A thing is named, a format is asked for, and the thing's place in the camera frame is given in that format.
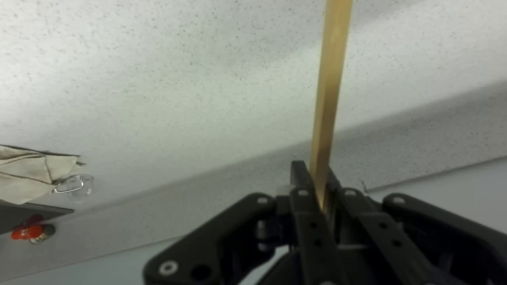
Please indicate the red small object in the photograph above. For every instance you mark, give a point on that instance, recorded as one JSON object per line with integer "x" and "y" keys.
{"x": 33, "y": 230}

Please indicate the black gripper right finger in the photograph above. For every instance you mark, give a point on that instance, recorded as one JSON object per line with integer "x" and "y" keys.
{"x": 373, "y": 245}

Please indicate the clear plastic wrapper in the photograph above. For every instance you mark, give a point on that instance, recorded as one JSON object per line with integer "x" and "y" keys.
{"x": 77, "y": 185}

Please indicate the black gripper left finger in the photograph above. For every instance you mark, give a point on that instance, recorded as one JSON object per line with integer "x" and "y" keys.
{"x": 313, "y": 241}

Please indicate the beige cloth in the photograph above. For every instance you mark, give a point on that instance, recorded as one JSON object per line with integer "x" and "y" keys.
{"x": 26, "y": 174}

